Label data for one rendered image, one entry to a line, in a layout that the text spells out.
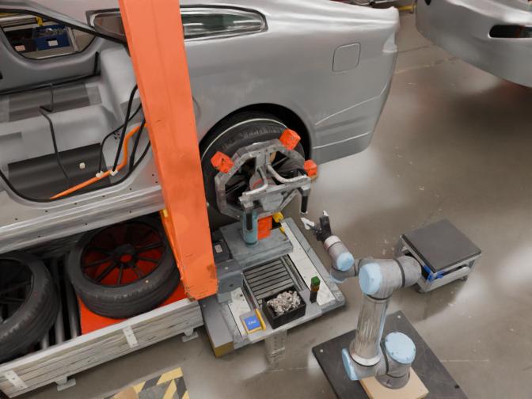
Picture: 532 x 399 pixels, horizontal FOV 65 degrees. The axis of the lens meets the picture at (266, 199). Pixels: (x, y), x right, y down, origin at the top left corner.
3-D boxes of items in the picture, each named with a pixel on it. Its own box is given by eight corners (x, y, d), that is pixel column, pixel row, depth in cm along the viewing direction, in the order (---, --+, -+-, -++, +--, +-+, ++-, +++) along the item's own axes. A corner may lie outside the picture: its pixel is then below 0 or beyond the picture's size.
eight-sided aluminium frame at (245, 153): (296, 199, 276) (302, 131, 238) (301, 206, 271) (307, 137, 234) (218, 224, 260) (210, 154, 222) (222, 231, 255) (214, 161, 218)
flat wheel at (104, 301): (151, 222, 303) (145, 198, 286) (203, 279, 267) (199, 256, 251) (62, 270, 272) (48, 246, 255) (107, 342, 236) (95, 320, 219)
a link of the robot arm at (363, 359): (383, 380, 202) (411, 277, 155) (348, 388, 200) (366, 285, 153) (370, 352, 214) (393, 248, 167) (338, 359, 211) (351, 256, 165)
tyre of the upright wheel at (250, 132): (224, 94, 231) (174, 185, 258) (240, 115, 216) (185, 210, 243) (307, 127, 273) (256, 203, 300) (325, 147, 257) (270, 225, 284)
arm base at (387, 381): (416, 382, 212) (421, 374, 205) (383, 394, 208) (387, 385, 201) (397, 349, 225) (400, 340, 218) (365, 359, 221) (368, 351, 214)
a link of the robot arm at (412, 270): (430, 253, 161) (368, 253, 228) (400, 259, 160) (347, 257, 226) (436, 283, 160) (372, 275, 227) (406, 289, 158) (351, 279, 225)
